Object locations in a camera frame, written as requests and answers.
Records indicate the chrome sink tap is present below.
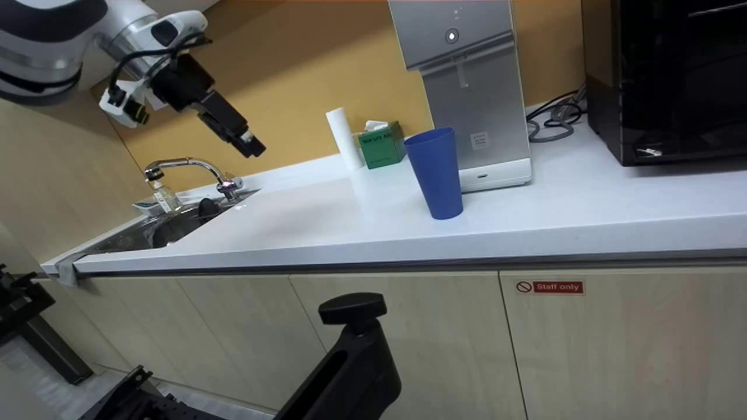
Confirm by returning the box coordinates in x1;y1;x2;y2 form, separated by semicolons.
143;157;245;202

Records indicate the blue plastic cup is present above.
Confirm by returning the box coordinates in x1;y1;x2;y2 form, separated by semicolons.
403;127;465;221

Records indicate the silver water dispenser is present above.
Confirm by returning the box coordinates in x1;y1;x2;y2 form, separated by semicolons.
388;0;533;194

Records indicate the clear soap bottle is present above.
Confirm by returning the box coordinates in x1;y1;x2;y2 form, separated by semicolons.
151;180;183;214

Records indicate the steel sink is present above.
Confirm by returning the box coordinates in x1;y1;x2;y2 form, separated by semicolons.
86;189;261;255

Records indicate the white paper roll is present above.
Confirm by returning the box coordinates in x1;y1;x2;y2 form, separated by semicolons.
325;107;366;172

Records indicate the green tissue box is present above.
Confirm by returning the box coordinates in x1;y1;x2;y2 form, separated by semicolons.
357;120;407;170

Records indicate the grey tape strip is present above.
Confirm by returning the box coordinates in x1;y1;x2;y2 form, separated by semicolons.
55;253;89;287

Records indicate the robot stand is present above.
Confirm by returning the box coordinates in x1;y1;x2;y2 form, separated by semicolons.
0;262;95;386

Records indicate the red warning sticker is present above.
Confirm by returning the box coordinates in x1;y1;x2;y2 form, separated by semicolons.
515;280;586;296

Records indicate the black microwave oven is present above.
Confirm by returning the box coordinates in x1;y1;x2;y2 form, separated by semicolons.
580;0;747;168

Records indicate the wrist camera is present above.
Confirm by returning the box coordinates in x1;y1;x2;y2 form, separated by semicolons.
99;79;151;129

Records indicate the black cable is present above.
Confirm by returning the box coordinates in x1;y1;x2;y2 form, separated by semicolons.
525;89;585;126

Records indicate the coil of grey cable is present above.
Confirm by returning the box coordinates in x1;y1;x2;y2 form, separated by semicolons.
526;86;588;144

